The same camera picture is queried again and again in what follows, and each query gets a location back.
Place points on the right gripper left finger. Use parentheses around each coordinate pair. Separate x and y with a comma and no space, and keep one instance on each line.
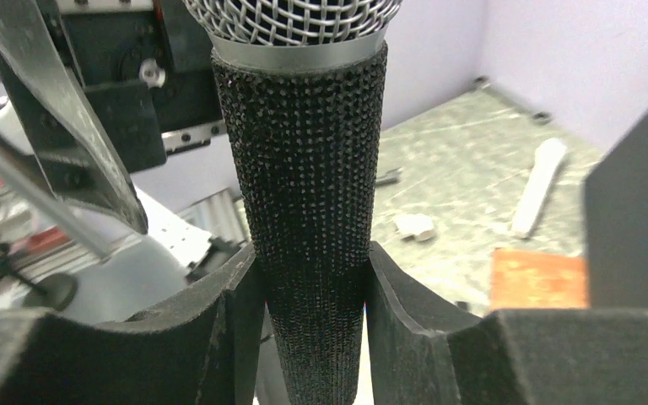
(200,346)

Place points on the black round-base mic stand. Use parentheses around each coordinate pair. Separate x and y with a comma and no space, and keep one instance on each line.
(24,232)

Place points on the wooden board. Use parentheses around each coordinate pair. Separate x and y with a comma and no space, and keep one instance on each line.
(535,279)

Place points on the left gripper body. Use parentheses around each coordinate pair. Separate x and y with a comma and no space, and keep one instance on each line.
(145,68)

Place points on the silver wrench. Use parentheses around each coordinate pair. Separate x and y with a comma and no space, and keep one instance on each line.
(537,116)

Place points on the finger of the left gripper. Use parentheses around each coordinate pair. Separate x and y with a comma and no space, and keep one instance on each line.
(28,49)

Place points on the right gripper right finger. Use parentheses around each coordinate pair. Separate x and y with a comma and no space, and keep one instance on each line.
(426,350)

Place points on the grey metal bar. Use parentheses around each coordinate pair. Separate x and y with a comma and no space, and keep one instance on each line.
(388,178)

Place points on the white pvc elbow fitting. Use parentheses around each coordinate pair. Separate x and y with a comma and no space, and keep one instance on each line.
(419,227)

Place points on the black sparkly microphone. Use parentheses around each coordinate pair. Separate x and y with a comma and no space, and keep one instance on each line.
(301,87)

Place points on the white microphone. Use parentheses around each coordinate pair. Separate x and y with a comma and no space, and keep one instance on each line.
(547,159)

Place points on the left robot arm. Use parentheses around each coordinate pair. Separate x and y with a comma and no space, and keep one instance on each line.
(120,271)

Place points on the dark rack network switch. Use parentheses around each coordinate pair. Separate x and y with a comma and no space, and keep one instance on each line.
(616,211)

